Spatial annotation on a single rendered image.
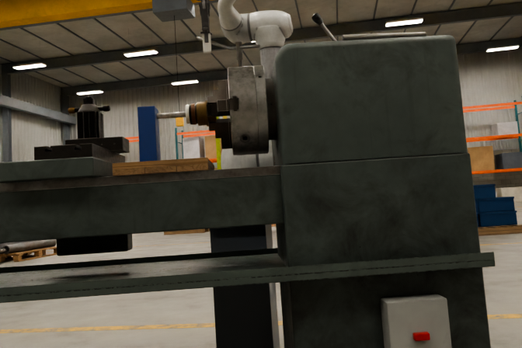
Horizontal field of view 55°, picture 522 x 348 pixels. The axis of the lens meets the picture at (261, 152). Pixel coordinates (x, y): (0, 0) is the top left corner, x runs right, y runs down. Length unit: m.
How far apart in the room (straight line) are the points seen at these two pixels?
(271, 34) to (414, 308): 1.34
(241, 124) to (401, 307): 0.74
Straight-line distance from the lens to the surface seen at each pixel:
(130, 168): 1.62
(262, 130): 1.64
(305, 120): 1.57
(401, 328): 1.57
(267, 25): 2.33
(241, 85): 1.65
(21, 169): 1.67
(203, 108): 1.75
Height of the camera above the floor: 0.75
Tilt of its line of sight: 6 degrees up
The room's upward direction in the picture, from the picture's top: 4 degrees counter-clockwise
